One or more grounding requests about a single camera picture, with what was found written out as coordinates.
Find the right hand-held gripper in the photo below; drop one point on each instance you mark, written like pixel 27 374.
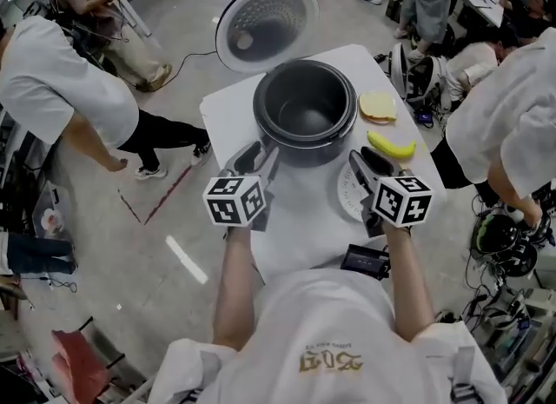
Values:
pixel 404 202

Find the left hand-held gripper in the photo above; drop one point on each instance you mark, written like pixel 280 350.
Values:
pixel 226 202

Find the white round steamer tray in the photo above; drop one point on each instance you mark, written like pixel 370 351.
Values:
pixel 347 194

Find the black pot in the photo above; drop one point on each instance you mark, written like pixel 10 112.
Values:
pixel 306 113

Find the black rice cooker white lid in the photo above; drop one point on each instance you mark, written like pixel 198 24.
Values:
pixel 269 20

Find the person's left forearm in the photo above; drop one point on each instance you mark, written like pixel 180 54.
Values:
pixel 236 280

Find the person's right forearm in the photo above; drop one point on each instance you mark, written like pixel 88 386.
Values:
pixel 410 285

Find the yellow banana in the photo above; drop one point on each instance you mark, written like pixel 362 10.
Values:
pixel 391 146

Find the slice of bread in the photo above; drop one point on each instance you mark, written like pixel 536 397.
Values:
pixel 377 106

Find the small blue and black device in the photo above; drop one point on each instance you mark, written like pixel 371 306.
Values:
pixel 424 117

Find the small black device with screen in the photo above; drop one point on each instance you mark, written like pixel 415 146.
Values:
pixel 364 260

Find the white and black helmet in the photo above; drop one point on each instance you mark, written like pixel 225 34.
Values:
pixel 428 78
pixel 399 68

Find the black helmet with green trim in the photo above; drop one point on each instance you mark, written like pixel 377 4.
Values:
pixel 495 233

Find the black bag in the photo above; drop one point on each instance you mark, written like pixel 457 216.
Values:
pixel 395 4

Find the person's white shirt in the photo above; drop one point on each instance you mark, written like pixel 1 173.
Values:
pixel 330 341

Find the white desk with papers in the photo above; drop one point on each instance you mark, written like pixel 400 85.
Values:
pixel 480 0

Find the clear plastic bag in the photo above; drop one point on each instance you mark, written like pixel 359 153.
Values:
pixel 51 215

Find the red bag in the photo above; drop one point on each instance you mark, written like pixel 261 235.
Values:
pixel 80 363

